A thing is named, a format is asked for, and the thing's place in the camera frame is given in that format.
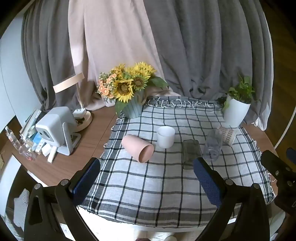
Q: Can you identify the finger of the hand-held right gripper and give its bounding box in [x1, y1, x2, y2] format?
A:
[260, 150, 296, 215]
[286, 148, 296, 163]

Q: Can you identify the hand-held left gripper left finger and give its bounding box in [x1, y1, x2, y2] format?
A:
[24, 157, 101, 241]

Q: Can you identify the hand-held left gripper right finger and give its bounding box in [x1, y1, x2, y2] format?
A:
[193, 157, 271, 241]

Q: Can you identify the clear plastic cup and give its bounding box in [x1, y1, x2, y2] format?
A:
[204, 129, 223, 161]

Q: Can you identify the patterned paper cup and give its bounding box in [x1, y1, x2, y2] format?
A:
[217, 126, 237, 147]

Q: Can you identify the pink cup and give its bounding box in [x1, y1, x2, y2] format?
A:
[121, 134, 154, 163]

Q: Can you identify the white cup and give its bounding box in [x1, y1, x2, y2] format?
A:
[157, 126, 175, 149]

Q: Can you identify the clear glass tumbler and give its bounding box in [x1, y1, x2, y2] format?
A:
[182, 139, 201, 170]

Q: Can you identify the checked black and white cloth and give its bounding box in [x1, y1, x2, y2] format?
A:
[79, 96, 275, 229]

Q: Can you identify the white box-shaped device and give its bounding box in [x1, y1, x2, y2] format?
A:
[35, 107, 81, 156]

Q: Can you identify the white plant pot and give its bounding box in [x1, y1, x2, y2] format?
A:
[223, 94, 251, 128]

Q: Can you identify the striped grey cloth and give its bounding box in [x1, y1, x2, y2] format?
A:
[13, 189, 30, 229]

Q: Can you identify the green leafy plant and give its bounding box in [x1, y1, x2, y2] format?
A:
[217, 75, 260, 110]

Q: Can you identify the clear small bottle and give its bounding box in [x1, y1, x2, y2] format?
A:
[5, 126, 23, 154]

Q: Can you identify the blue ribbed vase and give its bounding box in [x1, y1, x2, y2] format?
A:
[121, 90, 144, 119]

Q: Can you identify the orange flower bunch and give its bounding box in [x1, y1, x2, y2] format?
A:
[97, 72, 118, 100]

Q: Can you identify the sunflower bouquet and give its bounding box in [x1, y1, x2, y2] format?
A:
[112, 61, 170, 116]

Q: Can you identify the wooden desk lamp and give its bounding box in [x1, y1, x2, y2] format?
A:
[53, 71, 93, 133]

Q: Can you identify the grey curtain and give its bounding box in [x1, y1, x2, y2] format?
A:
[21, 0, 273, 130]

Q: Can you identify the pale pink curtain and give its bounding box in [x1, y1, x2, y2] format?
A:
[68, 0, 181, 112]

